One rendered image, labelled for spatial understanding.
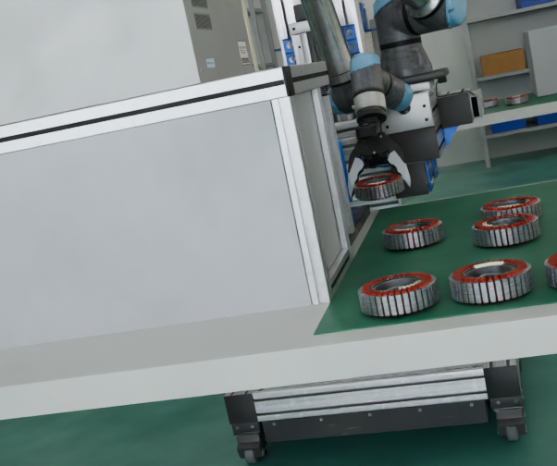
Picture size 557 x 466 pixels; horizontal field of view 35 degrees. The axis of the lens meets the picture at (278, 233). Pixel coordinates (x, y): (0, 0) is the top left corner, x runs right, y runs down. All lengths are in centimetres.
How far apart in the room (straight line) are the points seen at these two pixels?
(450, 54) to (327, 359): 736
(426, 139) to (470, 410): 76
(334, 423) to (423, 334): 148
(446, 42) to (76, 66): 713
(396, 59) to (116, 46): 120
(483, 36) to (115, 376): 739
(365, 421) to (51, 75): 149
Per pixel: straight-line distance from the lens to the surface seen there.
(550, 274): 123
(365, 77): 212
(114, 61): 143
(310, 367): 118
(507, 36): 844
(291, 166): 134
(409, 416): 256
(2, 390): 135
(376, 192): 196
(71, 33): 145
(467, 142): 849
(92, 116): 142
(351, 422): 259
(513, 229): 151
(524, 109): 431
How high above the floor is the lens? 109
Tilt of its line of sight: 10 degrees down
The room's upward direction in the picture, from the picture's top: 12 degrees counter-clockwise
